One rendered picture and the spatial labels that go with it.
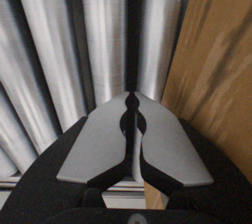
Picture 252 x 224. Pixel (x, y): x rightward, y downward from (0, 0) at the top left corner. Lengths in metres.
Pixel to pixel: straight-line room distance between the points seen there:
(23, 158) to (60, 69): 0.23
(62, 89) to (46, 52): 0.05
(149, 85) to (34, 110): 0.18
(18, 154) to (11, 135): 0.05
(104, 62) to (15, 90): 0.13
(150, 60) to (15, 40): 0.16
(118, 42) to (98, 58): 0.03
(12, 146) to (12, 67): 0.16
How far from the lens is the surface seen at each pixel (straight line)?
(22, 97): 0.24
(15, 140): 0.33
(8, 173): 0.44
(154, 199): 0.22
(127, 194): 0.51
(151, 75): 0.17
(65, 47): 0.18
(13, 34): 0.22
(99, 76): 0.18
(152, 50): 0.16
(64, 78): 0.19
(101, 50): 0.16
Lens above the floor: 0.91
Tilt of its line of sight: 58 degrees down
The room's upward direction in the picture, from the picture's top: 178 degrees counter-clockwise
